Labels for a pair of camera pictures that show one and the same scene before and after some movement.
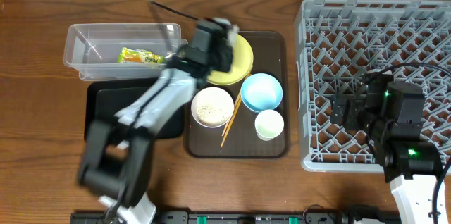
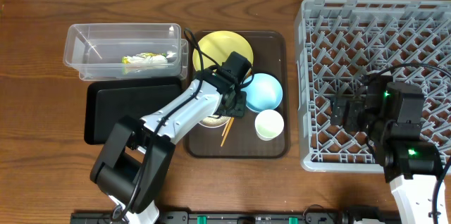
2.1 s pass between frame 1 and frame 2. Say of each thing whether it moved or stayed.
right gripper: stayed
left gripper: moved
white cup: stayed
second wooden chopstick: stayed
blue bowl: stayed
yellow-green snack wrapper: moved
